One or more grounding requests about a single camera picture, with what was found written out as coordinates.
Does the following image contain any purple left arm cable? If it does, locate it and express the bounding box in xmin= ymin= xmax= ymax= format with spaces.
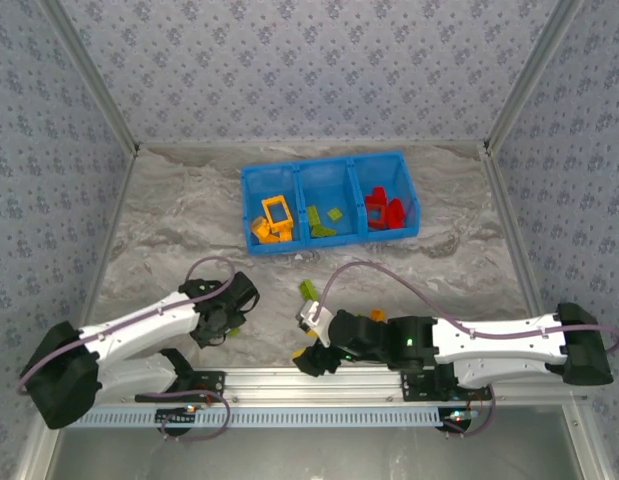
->
xmin=16 ymin=256 xmax=236 ymax=443

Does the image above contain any aluminium frame post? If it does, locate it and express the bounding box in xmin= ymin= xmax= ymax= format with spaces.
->
xmin=37 ymin=0 xmax=141 ymax=154
xmin=482 ymin=0 xmax=588 ymax=151

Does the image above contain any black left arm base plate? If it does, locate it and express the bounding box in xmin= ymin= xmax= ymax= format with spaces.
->
xmin=134 ymin=368 xmax=226 ymax=404

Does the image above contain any red lego frame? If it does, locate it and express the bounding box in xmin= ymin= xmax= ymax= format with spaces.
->
xmin=364 ymin=201 xmax=390 ymax=232

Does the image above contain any aluminium mounting rail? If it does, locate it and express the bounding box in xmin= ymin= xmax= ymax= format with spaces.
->
xmin=96 ymin=367 xmax=590 ymax=407

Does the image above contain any grey metal sheet panel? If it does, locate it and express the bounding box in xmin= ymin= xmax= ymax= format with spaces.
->
xmin=43 ymin=424 xmax=588 ymax=480

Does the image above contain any thin grey wall base strip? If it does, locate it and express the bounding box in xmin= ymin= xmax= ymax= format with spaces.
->
xmin=137 ymin=141 xmax=486 ymax=150

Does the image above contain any orange lego frame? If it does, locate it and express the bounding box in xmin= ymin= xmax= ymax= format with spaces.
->
xmin=261 ymin=196 xmax=296 ymax=229

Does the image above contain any aluminium lower frame bar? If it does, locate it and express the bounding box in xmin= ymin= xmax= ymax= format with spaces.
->
xmin=13 ymin=419 xmax=65 ymax=480
xmin=561 ymin=405 xmax=618 ymax=480

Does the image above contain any aluminium side frame rail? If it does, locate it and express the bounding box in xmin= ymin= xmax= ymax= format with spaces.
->
xmin=66 ymin=147 xmax=141 ymax=369
xmin=481 ymin=144 xmax=558 ymax=316

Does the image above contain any blue three-compartment bin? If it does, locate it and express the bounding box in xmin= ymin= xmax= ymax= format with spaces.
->
xmin=240 ymin=150 xmax=422 ymax=257

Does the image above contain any small black controller board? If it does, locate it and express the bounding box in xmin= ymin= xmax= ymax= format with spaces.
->
xmin=437 ymin=407 xmax=474 ymax=432
xmin=155 ymin=405 xmax=197 ymax=427

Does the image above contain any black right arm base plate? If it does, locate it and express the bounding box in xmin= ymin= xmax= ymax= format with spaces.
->
xmin=399 ymin=369 xmax=473 ymax=401

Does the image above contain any light blue slotted cable duct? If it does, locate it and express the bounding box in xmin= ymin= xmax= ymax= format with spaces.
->
xmin=81 ymin=405 xmax=443 ymax=429

